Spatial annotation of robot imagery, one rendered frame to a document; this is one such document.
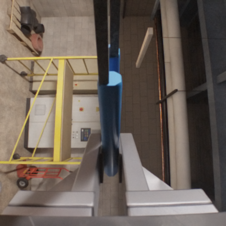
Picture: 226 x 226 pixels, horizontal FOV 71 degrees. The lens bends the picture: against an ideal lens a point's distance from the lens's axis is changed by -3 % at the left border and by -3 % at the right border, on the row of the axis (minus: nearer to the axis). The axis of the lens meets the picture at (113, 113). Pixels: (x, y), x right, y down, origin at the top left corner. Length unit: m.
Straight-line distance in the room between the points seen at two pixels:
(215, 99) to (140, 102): 1.91
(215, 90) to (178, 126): 0.88
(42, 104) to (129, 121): 2.23
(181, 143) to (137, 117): 1.59
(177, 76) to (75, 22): 3.45
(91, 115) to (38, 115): 1.26
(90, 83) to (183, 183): 2.93
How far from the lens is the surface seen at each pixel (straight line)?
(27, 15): 4.25
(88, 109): 3.89
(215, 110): 3.13
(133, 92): 4.45
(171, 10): 4.03
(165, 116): 3.83
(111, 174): 0.16
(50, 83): 4.36
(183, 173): 3.24
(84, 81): 4.15
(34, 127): 4.23
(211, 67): 3.41
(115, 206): 4.64
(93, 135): 0.15
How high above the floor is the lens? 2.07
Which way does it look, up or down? 1 degrees up
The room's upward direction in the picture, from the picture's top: 90 degrees clockwise
